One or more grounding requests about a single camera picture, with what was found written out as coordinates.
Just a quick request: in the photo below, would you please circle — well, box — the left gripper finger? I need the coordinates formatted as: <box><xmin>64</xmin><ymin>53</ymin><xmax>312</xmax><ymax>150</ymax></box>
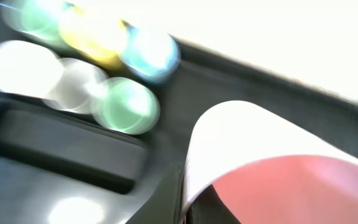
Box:
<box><xmin>185</xmin><ymin>184</ymin><xmax>242</xmax><ymax>224</ymax></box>

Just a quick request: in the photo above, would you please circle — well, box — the pink cup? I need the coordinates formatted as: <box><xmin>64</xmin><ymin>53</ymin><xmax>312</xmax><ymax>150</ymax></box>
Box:
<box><xmin>180</xmin><ymin>100</ymin><xmax>358</xmax><ymax>224</ymax></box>

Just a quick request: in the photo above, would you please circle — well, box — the black tray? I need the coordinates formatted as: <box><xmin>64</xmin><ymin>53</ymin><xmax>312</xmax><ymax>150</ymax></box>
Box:
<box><xmin>0</xmin><ymin>18</ymin><xmax>185</xmax><ymax>224</ymax></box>

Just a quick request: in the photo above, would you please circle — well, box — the blue cup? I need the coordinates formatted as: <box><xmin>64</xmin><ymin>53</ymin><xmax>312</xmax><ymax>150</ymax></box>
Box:
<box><xmin>119</xmin><ymin>21</ymin><xmax>181</xmax><ymax>85</ymax></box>

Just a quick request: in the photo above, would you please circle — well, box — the grey cup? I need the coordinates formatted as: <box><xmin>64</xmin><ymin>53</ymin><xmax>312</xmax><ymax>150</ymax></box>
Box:
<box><xmin>42</xmin><ymin>58</ymin><xmax>109</xmax><ymax>115</ymax></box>

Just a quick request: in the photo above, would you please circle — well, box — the white cup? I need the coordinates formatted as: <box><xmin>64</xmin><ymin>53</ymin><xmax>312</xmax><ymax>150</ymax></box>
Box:
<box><xmin>0</xmin><ymin>39</ymin><xmax>65</xmax><ymax>100</ymax></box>

